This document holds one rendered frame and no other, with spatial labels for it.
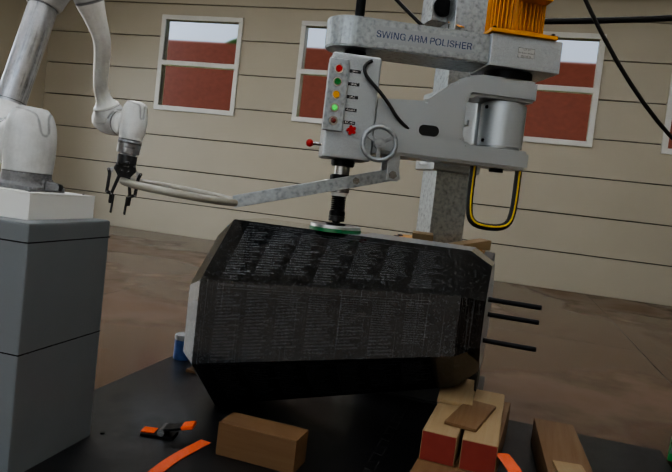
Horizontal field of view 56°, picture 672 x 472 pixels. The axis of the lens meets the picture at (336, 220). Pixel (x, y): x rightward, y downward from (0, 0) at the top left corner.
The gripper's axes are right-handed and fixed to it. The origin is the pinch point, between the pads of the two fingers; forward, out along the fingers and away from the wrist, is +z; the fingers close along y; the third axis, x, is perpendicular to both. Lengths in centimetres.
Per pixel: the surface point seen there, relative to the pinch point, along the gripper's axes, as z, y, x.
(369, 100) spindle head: -60, 85, -27
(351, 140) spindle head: -43, 81, -26
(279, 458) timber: 72, 63, -64
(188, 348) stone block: 51, 35, -12
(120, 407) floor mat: 82, 14, -1
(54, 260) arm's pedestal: 16, -18, -48
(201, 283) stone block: 23.6, 34.5, -17.2
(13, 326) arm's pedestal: 36, -26, -57
